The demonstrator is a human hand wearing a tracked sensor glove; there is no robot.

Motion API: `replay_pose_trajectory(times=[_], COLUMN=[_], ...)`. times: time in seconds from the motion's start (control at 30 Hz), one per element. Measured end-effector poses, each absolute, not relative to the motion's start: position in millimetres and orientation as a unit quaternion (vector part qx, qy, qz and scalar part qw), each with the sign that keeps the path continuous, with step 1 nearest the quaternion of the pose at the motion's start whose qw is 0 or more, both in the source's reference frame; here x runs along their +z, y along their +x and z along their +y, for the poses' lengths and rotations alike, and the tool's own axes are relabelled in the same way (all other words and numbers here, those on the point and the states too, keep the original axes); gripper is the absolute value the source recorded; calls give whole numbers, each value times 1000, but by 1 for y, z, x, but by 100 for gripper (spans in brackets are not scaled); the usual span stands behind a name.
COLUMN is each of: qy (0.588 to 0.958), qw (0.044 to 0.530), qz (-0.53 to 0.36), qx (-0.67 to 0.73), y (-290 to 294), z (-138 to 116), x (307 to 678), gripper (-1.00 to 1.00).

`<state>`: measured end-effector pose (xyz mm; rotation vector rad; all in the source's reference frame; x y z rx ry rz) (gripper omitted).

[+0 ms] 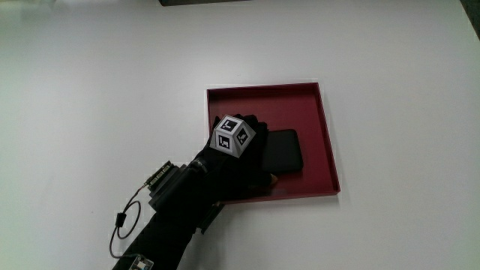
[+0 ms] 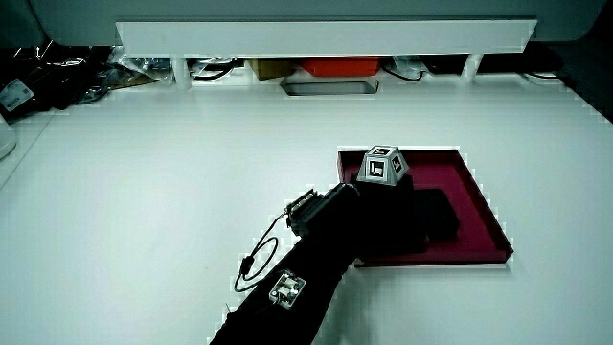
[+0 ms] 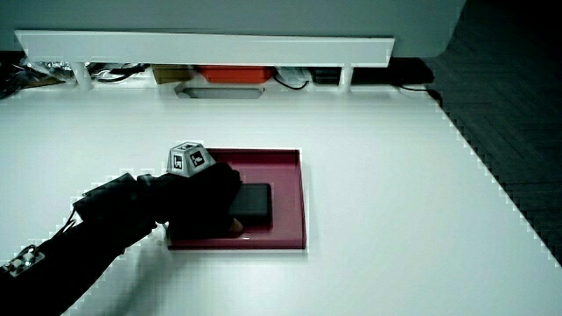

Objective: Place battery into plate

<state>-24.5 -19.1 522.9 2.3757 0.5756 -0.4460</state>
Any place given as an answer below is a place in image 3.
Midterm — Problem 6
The person's right hand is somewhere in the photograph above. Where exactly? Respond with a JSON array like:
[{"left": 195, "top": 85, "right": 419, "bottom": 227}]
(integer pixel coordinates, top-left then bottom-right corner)
[{"left": 139, "top": 141, "right": 245, "bottom": 241}]

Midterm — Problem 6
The black rectangular battery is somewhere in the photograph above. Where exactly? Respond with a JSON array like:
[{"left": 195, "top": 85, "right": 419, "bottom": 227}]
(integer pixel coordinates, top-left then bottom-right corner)
[{"left": 227, "top": 183, "right": 273, "bottom": 227}]

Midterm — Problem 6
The dark red rectangular plate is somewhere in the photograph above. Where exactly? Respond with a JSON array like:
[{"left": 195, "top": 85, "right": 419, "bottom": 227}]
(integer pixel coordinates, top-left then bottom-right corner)
[{"left": 166, "top": 147, "right": 307, "bottom": 251}]

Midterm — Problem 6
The grey forearm sensor module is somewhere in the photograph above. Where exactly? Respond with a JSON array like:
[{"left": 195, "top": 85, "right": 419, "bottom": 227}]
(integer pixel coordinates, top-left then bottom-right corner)
[{"left": 2, "top": 244, "right": 46, "bottom": 278}]

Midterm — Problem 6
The person's right forearm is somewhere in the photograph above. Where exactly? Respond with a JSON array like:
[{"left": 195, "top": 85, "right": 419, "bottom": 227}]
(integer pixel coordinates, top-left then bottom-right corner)
[{"left": 0, "top": 172, "right": 158, "bottom": 316}]

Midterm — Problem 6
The brown cardboard box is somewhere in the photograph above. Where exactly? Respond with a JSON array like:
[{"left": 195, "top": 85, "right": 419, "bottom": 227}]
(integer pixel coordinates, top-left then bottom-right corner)
[{"left": 151, "top": 64, "right": 194, "bottom": 85}]

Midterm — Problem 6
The orange box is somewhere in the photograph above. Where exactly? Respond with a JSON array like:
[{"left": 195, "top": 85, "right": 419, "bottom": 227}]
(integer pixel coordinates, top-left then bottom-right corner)
[{"left": 197, "top": 65, "right": 277, "bottom": 84}]

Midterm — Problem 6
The white raised shelf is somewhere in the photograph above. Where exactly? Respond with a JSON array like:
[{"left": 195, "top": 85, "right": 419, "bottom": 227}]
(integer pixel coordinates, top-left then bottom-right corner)
[{"left": 14, "top": 29, "right": 396, "bottom": 92}]

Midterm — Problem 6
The white plastic bag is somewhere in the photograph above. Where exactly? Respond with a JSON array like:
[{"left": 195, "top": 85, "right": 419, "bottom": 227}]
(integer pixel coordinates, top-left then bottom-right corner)
[{"left": 275, "top": 66, "right": 312, "bottom": 87}]

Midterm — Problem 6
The black box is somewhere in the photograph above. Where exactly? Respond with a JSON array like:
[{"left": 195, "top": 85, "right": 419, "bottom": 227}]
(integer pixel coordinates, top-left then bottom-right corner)
[{"left": 309, "top": 67, "right": 342, "bottom": 85}]

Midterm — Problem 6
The grey desk cable slot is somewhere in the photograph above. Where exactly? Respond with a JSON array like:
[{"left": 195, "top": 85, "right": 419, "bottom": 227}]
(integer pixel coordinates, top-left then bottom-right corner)
[{"left": 174, "top": 83, "right": 266, "bottom": 100}]

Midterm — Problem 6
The pile of tangled cables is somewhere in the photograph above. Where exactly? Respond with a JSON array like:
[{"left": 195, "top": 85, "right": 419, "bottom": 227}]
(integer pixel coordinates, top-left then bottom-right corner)
[{"left": 0, "top": 51, "right": 150, "bottom": 100}]

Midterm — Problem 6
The black power cable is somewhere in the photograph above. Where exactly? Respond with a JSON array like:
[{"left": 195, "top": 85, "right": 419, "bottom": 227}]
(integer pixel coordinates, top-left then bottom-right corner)
[{"left": 394, "top": 83, "right": 443, "bottom": 106}]

